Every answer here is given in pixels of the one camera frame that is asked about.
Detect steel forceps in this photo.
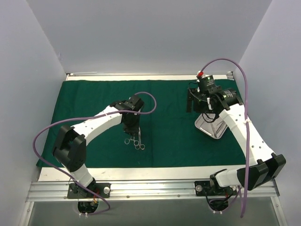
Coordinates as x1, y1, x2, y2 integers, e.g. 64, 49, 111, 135
124, 136, 139, 146

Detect steel instrument tray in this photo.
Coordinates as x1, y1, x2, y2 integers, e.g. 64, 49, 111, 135
195, 113, 228, 139

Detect steel surgical scissors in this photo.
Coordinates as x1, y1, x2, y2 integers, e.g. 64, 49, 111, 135
134, 128, 145, 150

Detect green surgical cloth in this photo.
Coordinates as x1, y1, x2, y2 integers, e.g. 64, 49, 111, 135
52, 81, 245, 168

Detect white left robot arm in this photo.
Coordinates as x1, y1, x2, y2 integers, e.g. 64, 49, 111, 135
52, 95, 144, 197

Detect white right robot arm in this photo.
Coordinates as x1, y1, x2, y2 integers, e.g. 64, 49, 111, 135
187, 88, 286, 194

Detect steel tweezers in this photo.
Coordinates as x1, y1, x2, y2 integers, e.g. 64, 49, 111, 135
211, 123, 227, 139

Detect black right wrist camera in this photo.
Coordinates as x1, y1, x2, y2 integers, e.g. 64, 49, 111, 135
197, 71, 221, 94

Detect aluminium front rail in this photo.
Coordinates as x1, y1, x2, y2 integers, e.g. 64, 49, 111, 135
26, 176, 280, 202

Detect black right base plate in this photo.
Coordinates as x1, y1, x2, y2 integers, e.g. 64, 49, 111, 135
194, 180, 237, 197

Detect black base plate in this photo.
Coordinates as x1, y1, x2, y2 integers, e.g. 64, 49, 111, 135
194, 180, 237, 197
67, 182, 111, 200

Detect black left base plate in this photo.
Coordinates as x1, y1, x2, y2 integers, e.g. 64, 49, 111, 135
67, 182, 111, 200

